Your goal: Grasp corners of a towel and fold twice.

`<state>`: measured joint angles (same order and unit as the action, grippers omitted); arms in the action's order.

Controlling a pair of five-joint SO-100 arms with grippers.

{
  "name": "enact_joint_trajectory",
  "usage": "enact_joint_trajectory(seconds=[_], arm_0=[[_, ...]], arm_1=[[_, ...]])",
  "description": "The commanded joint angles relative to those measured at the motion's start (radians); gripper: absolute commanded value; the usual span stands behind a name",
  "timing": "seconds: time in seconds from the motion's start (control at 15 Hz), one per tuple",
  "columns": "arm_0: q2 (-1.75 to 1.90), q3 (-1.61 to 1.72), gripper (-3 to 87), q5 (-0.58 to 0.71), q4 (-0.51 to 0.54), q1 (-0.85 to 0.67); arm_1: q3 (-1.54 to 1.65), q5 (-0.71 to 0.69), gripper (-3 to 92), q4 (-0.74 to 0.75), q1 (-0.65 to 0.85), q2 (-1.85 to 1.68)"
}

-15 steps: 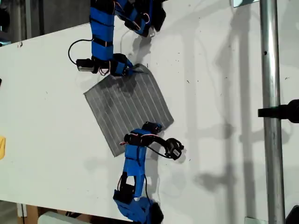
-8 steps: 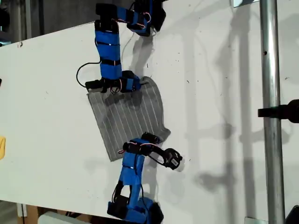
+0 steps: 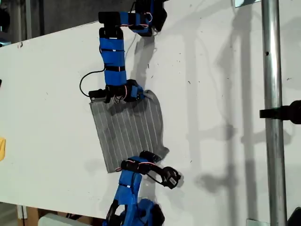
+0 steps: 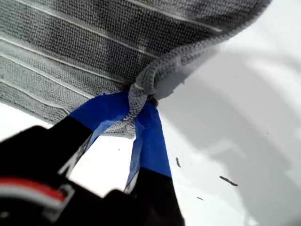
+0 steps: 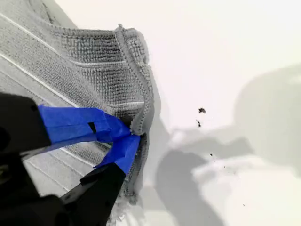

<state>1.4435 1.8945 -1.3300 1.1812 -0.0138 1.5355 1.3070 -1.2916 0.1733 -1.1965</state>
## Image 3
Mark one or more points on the metal bracket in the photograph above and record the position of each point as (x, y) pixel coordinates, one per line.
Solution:
(240, 2)

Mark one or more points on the black round object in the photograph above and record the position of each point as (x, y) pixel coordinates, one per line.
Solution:
(4, 20)

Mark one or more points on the brown wooden table frame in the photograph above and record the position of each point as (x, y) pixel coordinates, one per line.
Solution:
(33, 216)

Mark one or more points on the white box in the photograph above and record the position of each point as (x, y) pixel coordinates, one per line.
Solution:
(54, 221)

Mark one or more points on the grey striped towel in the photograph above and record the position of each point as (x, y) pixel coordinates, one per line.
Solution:
(127, 131)

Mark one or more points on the steel post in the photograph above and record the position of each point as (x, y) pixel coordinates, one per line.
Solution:
(272, 70)

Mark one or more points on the black clamp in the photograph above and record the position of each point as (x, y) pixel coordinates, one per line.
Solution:
(282, 113)

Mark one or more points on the grey metal pole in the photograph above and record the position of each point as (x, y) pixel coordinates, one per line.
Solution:
(28, 18)

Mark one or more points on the large black object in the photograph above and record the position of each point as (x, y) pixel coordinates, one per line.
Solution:
(295, 217)

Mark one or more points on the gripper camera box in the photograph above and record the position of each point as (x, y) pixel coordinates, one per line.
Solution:
(171, 177)
(96, 94)

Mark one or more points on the camera black stalk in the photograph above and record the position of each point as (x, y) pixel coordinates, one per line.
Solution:
(157, 167)

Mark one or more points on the yellow object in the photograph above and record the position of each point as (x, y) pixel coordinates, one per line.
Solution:
(2, 149)

